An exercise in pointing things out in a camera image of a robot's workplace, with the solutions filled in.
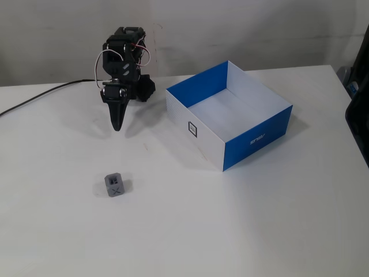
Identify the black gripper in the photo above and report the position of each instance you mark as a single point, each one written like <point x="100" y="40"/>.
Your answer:
<point x="113" y="93"/>

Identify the gray printed block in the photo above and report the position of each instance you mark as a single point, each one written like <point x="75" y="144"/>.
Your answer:
<point x="115" y="187"/>

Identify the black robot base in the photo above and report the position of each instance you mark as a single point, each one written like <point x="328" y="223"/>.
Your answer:
<point x="145" y="88"/>

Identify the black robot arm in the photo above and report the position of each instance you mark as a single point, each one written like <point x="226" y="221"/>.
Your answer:
<point x="115" y="69"/>

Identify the blue and white cardboard box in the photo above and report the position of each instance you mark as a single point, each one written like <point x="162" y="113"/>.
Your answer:
<point x="201" y="121"/>

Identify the gray blue object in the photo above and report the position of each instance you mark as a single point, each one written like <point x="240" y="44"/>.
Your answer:
<point x="347" y="80"/>

